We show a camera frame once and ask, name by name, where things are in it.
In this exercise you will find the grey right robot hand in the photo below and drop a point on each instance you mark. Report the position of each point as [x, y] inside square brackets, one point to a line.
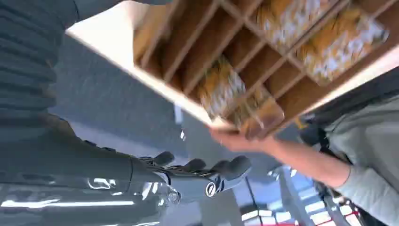
[62, 174]

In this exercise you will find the person's hand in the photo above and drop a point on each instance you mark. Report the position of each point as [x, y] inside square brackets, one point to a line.
[237, 140]

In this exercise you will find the orange patterned card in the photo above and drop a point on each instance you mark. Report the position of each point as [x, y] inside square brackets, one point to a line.
[258, 115]
[290, 21]
[219, 90]
[339, 46]

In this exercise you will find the wooden compartment card box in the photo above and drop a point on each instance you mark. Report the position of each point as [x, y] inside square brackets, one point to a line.
[205, 40]

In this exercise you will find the ribbed grey right arm sleeve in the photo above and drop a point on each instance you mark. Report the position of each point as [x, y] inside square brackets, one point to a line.
[25, 56]

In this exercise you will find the person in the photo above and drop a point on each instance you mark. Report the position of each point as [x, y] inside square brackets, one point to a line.
[367, 146]

